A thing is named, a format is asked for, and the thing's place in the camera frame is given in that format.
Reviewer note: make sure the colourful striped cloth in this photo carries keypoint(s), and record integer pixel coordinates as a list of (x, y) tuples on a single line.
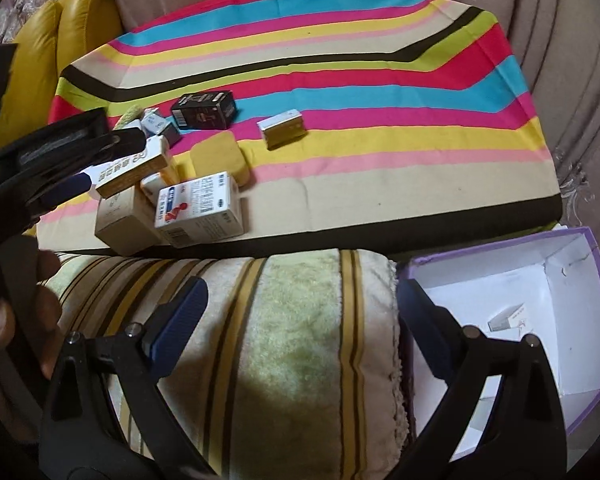
[(380, 160)]

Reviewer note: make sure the purple cardboard box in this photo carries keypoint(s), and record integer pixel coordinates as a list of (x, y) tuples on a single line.
[(510, 280)]

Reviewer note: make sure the green sponge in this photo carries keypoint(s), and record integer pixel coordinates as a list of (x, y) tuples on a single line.
[(128, 119)]

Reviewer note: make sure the small white blue box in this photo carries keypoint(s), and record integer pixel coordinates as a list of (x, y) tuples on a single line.
[(152, 121)]

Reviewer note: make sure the small grey blue box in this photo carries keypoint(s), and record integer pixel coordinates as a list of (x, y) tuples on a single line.
[(170, 134)]

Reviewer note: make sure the white orange medicine box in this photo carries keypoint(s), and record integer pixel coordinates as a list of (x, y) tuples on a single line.
[(130, 167)]

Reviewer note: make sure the small white gold box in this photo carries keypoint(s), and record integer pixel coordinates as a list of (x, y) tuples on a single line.
[(282, 130)]

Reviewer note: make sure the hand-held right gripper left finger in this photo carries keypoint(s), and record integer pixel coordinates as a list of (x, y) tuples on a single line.
[(180, 320)]

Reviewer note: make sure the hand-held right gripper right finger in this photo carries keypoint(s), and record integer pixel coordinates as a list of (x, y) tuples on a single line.
[(420, 320)]

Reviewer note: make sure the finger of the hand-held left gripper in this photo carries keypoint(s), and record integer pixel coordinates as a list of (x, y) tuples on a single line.
[(65, 190), (120, 142)]

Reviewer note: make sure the yellow sponge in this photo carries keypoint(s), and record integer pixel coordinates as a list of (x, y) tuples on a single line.
[(220, 157)]

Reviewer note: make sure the small orange white box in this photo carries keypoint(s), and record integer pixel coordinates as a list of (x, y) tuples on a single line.
[(155, 182)]

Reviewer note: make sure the black box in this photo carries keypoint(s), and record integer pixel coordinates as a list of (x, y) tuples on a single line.
[(205, 107)]

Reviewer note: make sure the white box red blue print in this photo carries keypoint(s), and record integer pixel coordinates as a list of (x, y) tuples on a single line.
[(195, 210)]

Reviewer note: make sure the brown cardboard box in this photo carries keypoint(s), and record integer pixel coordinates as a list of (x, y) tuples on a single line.
[(122, 220)]

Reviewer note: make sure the yellow brown striped towel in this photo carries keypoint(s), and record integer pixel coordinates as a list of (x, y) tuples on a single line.
[(290, 335)]

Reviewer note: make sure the yellow leather cushion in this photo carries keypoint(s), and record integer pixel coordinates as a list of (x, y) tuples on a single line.
[(87, 25)]

